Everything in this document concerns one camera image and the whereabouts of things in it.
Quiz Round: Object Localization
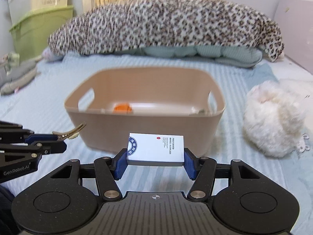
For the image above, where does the brown hair clip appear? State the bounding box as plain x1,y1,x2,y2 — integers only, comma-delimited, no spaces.
52,122,86,141

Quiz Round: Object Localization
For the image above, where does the white card box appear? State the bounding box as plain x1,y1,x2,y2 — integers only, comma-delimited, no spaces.
127,133,185,167

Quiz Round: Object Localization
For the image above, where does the orange plush sock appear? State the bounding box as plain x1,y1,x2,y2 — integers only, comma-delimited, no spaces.
113,103,133,114

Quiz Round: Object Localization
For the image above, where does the grey plush toy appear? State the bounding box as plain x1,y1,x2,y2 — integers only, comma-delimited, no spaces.
1,52,37,96

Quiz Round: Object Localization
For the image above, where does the beige plastic storage bin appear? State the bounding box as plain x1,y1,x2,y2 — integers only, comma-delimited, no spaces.
64,67,226,156

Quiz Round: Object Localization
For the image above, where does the white fluffy plush toy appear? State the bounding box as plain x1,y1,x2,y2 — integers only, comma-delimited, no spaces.
243,79,312,158

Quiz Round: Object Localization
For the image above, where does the green plastic storage box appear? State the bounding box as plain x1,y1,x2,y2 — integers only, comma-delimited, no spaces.
9,5,74,62

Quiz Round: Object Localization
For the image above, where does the teal quilted comforter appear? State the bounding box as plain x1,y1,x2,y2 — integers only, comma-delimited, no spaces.
114,45,263,68

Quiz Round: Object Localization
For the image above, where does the leopard print blanket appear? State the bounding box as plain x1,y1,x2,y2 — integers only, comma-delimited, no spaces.
47,0,284,61

